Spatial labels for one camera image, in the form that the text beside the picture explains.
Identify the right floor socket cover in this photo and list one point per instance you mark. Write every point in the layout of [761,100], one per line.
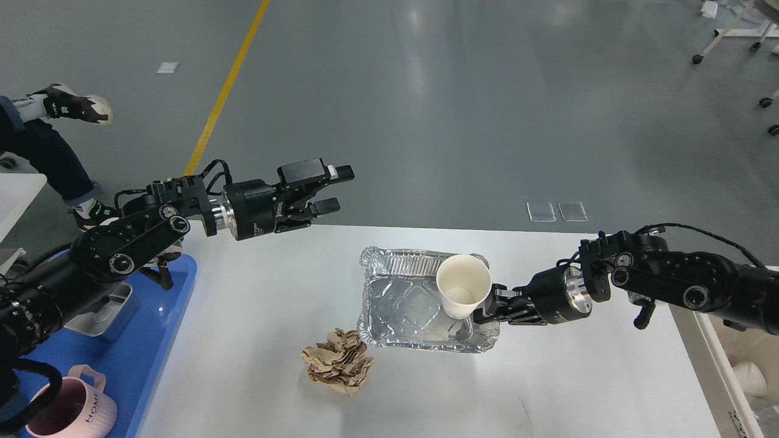
[573,211]

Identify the pink ribbed mug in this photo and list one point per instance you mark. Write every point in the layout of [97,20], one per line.
[80,409]

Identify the blue plastic tray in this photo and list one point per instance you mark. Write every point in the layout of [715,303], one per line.
[134,361]

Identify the white cup inside bin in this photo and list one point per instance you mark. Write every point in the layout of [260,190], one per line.
[750,379]

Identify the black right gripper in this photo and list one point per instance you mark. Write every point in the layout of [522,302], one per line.
[558,294]

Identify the left floor socket cover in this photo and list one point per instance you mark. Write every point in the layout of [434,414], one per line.
[541,212]

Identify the white paper cup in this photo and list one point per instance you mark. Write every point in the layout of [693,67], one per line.
[463,282]

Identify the white plastic bin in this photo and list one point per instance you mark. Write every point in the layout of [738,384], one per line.
[719,356]

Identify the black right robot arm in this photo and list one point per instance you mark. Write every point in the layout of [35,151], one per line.
[744,296]

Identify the aluminium foil tray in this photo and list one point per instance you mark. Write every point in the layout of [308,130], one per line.
[401,305]

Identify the floor socket cover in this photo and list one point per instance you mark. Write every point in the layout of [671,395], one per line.
[573,211]
[541,212]

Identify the stainless steel rectangular tray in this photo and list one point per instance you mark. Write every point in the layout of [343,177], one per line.
[109,321]

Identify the white wheeled cart frame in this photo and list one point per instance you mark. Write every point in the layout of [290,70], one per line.
[736,77]

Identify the person in black sweater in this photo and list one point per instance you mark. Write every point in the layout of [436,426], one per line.
[25,132]

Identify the brown paper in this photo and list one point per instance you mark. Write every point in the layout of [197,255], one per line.
[341,362]

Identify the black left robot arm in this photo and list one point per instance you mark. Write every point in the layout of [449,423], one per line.
[78,277]

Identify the white side table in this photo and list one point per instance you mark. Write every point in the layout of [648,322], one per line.
[18,190]

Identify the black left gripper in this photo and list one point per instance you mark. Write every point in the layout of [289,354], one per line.
[254,208]

